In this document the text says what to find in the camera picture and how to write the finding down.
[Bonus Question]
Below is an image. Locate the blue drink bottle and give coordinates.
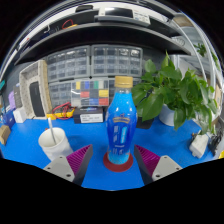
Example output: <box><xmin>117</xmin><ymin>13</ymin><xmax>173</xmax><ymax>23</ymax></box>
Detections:
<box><xmin>105</xmin><ymin>75</ymin><xmax>138</xmax><ymax>165</ymax></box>

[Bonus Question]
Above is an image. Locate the metal spoon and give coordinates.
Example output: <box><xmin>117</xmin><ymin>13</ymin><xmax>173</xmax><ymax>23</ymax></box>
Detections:
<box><xmin>47</xmin><ymin>117</ymin><xmax>58</xmax><ymax>146</ymax></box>

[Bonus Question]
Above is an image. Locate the brown cardboard box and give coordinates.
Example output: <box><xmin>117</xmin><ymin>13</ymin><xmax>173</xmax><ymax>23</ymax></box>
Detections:
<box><xmin>0</xmin><ymin>124</ymin><xmax>12</xmax><ymax>146</ymax></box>

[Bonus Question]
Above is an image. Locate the black shelf unit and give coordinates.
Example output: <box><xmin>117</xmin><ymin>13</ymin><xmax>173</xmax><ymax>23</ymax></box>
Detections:
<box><xmin>6</xmin><ymin>3</ymin><xmax>194</xmax><ymax>66</ymax></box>

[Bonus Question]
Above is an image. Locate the flat round red coaster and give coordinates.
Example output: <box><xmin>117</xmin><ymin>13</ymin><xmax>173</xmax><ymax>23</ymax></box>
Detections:
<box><xmin>102</xmin><ymin>151</ymin><xmax>135</xmax><ymax>173</ymax></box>

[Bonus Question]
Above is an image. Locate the white metal shelf rack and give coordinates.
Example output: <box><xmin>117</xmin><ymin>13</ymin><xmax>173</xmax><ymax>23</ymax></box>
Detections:
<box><xmin>171</xmin><ymin>13</ymin><xmax>224</xmax><ymax>111</ymax></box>

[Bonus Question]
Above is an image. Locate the wide grey drawer cabinet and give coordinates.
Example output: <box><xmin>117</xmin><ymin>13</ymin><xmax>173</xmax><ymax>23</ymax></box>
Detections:
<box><xmin>48</xmin><ymin>78</ymin><xmax>143</xmax><ymax>109</ymax></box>

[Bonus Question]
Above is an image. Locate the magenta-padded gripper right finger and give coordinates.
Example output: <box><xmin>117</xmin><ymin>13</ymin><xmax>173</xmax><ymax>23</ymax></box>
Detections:
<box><xmin>133</xmin><ymin>144</ymin><xmax>184</xmax><ymax>186</ymax></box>

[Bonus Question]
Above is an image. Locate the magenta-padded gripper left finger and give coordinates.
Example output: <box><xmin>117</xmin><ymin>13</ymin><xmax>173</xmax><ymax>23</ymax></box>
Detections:
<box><xmin>43</xmin><ymin>144</ymin><xmax>94</xmax><ymax>187</ymax></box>

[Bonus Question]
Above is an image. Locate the yellow multimeter with red leads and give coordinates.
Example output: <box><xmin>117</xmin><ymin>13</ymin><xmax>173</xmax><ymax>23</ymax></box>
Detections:
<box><xmin>45</xmin><ymin>101</ymin><xmax>76</xmax><ymax>121</ymax></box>

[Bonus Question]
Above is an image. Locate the green potted plant, white pot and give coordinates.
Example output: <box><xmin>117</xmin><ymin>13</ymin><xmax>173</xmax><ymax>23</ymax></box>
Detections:
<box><xmin>130</xmin><ymin>51</ymin><xmax>219</xmax><ymax>134</ymax></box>

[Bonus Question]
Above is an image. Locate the white pegboard tray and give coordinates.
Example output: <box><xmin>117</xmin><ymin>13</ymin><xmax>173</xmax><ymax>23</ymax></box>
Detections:
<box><xmin>18</xmin><ymin>59</ymin><xmax>54</xmax><ymax>120</ymax></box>

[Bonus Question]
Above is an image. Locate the dark grey product box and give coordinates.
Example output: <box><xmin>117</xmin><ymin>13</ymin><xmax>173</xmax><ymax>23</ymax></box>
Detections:
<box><xmin>12</xmin><ymin>83</ymin><xmax>23</xmax><ymax>109</ymax></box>

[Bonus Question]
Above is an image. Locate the flat black box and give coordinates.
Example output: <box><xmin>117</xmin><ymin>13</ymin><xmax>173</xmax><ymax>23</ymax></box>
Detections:
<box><xmin>135</xmin><ymin>114</ymin><xmax>155</xmax><ymax>130</ymax></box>

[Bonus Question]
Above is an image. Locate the white mug, brown handle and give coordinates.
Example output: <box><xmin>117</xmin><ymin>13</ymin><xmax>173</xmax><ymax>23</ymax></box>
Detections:
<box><xmin>37</xmin><ymin>126</ymin><xmax>74</xmax><ymax>163</ymax></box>

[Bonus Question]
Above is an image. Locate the grey small-parts drawer cabinet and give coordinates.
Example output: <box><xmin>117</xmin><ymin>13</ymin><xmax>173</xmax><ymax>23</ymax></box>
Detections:
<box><xmin>44</xmin><ymin>45</ymin><xmax>92</xmax><ymax>83</ymax></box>
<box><xmin>90</xmin><ymin>44</ymin><xmax>144</xmax><ymax>78</ymax></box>

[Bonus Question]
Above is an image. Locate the black zip case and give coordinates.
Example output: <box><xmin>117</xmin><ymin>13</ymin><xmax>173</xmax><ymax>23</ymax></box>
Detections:
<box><xmin>28</xmin><ymin>80</ymin><xmax>46</xmax><ymax>118</ymax></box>

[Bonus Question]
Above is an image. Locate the white power adapter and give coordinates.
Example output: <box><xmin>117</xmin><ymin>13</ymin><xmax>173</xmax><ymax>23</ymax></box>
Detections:
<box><xmin>188</xmin><ymin>133</ymin><xmax>210</xmax><ymax>159</ymax></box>

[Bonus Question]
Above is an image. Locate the black box with white label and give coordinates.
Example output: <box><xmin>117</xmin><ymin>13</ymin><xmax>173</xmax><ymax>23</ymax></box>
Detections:
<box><xmin>72</xmin><ymin>106</ymin><xmax>105</xmax><ymax>125</ymax></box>

